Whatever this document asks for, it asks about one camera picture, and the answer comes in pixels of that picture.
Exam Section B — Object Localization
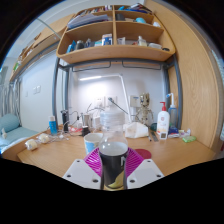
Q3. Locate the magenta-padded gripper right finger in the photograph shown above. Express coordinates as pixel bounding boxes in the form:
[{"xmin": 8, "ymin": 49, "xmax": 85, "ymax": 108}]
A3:
[{"xmin": 125, "ymin": 147, "xmax": 165, "ymax": 190}]

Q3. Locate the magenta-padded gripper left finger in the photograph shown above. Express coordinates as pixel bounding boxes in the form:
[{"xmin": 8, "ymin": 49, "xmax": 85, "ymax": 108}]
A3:
[{"xmin": 62, "ymin": 147, "xmax": 104, "ymax": 191}]

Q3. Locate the clear bottle with black label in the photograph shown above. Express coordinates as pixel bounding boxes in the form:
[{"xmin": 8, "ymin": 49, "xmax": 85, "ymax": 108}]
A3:
[{"xmin": 98, "ymin": 106, "xmax": 129, "ymax": 192}]

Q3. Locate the flat round red coaster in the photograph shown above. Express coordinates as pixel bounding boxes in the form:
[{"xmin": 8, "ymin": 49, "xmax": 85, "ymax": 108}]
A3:
[{"xmin": 134, "ymin": 148, "xmax": 153, "ymax": 160}]

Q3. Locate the white mug with blue-yellow print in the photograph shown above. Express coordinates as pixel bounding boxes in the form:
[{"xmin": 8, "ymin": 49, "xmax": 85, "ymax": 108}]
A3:
[{"xmin": 83, "ymin": 132, "xmax": 104, "ymax": 155}]

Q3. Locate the dark grey ruler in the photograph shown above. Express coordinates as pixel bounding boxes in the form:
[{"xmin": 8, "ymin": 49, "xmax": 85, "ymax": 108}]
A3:
[{"xmin": 148, "ymin": 129, "xmax": 160, "ymax": 143}]

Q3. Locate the small black box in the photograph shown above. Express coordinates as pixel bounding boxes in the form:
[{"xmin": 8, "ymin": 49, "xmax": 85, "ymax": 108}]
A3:
[{"xmin": 81, "ymin": 125, "xmax": 91, "ymax": 137}]

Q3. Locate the small blue box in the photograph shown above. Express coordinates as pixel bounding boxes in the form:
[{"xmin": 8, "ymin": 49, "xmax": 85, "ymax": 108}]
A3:
[{"xmin": 167, "ymin": 125, "xmax": 181, "ymax": 139}]

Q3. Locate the white lotion bottle, red pump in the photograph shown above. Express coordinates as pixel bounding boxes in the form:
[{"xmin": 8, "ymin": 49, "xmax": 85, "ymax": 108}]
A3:
[{"xmin": 156, "ymin": 101, "xmax": 171, "ymax": 140}]

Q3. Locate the blue tube with white cap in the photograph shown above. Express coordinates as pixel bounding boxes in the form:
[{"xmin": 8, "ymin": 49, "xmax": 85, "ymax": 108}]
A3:
[{"xmin": 48, "ymin": 115, "xmax": 59, "ymax": 135}]

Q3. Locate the green sponge packet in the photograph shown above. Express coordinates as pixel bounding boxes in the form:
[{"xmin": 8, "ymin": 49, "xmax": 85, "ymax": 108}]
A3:
[{"xmin": 181, "ymin": 135, "xmax": 198, "ymax": 144}]

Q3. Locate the black electric shaver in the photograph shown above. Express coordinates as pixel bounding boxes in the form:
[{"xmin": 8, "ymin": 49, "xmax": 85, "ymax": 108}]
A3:
[{"xmin": 60, "ymin": 109, "xmax": 69, "ymax": 133}]

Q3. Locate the small white wrapped packet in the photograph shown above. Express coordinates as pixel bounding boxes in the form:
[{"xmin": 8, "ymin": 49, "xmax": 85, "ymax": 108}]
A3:
[{"xmin": 178, "ymin": 129, "xmax": 192, "ymax": 138}]

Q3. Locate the brown tree creature figurine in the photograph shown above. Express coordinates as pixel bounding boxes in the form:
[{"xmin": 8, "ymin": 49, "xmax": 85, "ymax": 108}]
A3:
[{"xmin": 135, "ymin": 92, "xmax": 154, "ymax": 127}]

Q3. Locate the clear blue spout bottle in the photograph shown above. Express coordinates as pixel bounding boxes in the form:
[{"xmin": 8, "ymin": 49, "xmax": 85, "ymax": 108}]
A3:
[{"xmin": 165, "ymin": 92, "xmax": 179, "ymax": 129}]

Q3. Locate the bed with teal sheet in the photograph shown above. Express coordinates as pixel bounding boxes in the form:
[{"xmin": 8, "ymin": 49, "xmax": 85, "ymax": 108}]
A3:
[{"xmin": 0, "ymin": 126, "xmax": 39, "ymax": 156}]

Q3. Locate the teal pillow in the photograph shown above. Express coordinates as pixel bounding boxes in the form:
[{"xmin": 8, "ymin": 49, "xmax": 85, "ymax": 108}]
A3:
[{"xmin": 0, "ymin": 113, "xmax": 20, "ymax": 134}]

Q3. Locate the wooden wardrobe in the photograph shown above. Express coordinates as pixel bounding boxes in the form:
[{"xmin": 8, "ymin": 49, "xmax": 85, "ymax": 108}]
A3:
[{"xmin": 146, "ymin": 0, "xmax": 224, "ymax": 151}]

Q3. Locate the wooden shelf unit with items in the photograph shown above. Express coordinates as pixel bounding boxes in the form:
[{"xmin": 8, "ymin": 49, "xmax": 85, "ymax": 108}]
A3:
[{"xmin": 55, "ymin": 2, "xmax": 177, "ymax": 64}]

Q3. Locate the white wall socket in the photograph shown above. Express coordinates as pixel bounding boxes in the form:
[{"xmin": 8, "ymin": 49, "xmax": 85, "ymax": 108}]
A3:
[{"xmin": 94, "ymin": 96, "xmax": 118, "ymax": 108}]

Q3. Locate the grey metal bed frame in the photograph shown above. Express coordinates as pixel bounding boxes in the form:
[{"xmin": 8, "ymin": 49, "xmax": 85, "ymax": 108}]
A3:
[{"xmin": 50, "ymin": 54, "xmax": 184, "ymax": 131}]

